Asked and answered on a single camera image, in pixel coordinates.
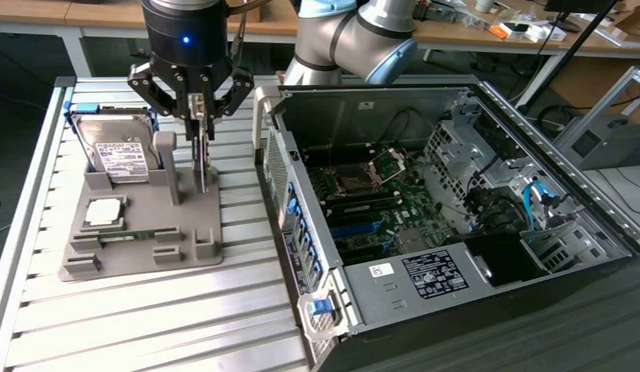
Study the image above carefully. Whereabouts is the orange box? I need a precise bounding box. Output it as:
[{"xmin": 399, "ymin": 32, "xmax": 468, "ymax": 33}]
[{"xmin": 491, "ymin": 22, "xmax": 531, "ymax": 40}]

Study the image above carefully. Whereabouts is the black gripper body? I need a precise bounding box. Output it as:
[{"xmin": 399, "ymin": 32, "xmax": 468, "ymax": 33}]
[{"xmin": 140, "ymin": 2, "xmax": 236, "ymax": 97}]

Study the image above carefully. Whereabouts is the light blue wire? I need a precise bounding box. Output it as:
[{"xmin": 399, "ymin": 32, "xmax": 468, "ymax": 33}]
[{"xmin": 521, "ymin": 180, "xmax": 552, "ymax": 236}]

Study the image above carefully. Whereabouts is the blue case latch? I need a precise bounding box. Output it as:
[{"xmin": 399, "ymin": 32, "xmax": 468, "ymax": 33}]
[{"xmin": 307, "ymin": 298, "xmax": 333, "ymax": 317}]

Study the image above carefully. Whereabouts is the hard drive in blue caddy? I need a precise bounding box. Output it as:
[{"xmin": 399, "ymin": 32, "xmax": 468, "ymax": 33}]
[{"xmin": 63, "ymin": 100, "xmax": 161, "ymax": 171}]

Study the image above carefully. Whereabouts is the metal electronics box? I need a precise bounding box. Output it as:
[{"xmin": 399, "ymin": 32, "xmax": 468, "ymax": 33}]
[{"xmin": 421, "ymin": 2, "xmax": 459, "ymax": 22}]

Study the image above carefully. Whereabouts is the metal socket cover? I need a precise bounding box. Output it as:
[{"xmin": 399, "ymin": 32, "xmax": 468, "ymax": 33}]
[{"xmin": 368, "ymin": 148, "xmax": 408, "ymax": 185}]

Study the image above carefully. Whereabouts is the brown cardboard box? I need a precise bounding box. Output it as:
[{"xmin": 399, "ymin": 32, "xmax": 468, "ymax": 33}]
[{"xmin": 229, "ymin": 0, "xmax": 264, "ymax": 23}]

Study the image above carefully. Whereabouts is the thin cable with connector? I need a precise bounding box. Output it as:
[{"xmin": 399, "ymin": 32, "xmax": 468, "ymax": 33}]
[{"xmin": 228, "ymin": 0, "xmax": 249, "ymax": 67}]

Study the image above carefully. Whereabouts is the wooden desk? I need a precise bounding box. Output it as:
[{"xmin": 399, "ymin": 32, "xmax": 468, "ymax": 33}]
[{"xmin": 0, "ymin": 0, "xmax": 640, "ymax": 78}]

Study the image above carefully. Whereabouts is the grey computer tower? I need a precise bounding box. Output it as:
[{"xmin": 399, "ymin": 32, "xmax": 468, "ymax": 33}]
[{"xmin": 555, "ymin": 112, "xmax": 640, "ymax": 171}]

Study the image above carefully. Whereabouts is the grey plastic parts rack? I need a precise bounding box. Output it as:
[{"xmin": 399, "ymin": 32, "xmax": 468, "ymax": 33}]
[{"xmin": 57, "ymin": 130, "xmax": 225, "ymax": 283}]

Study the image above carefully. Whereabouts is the grey power supply unit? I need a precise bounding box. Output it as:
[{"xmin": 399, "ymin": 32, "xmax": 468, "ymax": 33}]
[{"xmin": 343, "ymin": 243, "xmax": 495, "ymax": 327}]

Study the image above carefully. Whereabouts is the green RAM stick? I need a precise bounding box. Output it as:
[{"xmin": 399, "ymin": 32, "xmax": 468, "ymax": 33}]
[{"xmin": 96, "ymin": 229, "xmax": 159, "ymax": 242}]

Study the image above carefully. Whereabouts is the silver hard disk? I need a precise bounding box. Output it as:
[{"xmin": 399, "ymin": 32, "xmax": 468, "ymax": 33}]
[{"xmin": 72, "ymin": 110, "xmax": 164, "ymax": 184}]

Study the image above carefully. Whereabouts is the white box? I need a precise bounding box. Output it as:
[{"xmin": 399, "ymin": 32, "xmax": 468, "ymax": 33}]
[{"xmin": 525, "ymin": 25, "xmax": 568, "ymax": 43}]

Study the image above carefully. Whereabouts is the black tripod pole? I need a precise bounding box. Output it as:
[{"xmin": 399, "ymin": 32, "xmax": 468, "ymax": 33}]
[{"xmin": 515, "ymin": 0, "xmax": 624, "ymax": 115}]

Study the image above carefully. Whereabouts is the open cardboard carton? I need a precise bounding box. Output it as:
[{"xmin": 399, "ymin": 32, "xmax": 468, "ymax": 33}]
[{"xmin": 612, "ymin": 3, "xmax": 640, "ymax": 39}]

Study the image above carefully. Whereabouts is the open black PC case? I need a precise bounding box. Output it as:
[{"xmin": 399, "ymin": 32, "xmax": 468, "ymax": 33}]
[{"xmin": 252, "ymin": 75, "xmax": 640, "ymax": 372}]

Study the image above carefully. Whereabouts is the silver perforated drive cage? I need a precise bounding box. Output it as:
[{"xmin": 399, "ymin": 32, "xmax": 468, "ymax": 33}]
[{"xmin": 421, "ymin": 118, "xmax": 509, "ymax": 205}]

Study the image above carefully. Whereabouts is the graphics card with metal bracket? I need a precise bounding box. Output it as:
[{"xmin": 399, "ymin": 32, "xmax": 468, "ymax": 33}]
[{"xmin": 187, "ymin": 92, "xmax": 219, "ymax": 195}]

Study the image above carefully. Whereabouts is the aluminium profile frame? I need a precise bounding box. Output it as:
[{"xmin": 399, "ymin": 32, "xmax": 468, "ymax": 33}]
[{"xmin": 583, "ymin": 65, "xmax": 640, "ymax": 129}]

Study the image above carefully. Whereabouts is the black square cover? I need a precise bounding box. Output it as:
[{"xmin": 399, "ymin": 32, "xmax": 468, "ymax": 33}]
[{"xmin": 444, "ymin": 231, "xmax": 553, "ymax": 288}]

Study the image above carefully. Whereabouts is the silver CPU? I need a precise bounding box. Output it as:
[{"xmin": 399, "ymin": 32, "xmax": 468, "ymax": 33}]
[{"xmin": 84, "ymin": 198, "xmax": 127, "ymax": 226}]

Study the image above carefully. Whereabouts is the silver disk bay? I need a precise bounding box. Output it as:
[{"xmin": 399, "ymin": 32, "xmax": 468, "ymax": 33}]
[{"xmin": 520, "ymin": 226, "xmax": 619, "ymax": 272}]

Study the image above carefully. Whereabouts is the green motherboard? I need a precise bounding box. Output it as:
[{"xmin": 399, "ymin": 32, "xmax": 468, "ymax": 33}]
[{"xmin": 303, "ymin": 149, "xmax": 459, "ymax": 261}]

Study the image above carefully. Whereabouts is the black monitor with stand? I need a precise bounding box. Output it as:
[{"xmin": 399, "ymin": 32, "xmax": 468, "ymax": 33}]
[{"xmin": 544, "ymin": 0, "xmax": 619, "ymax": 33}]

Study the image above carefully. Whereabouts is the black RAM slot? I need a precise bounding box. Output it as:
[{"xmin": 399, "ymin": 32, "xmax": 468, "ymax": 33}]
[{"xmin": 324, "ymin": 195, "xmax": 403, "ymax": 219}]

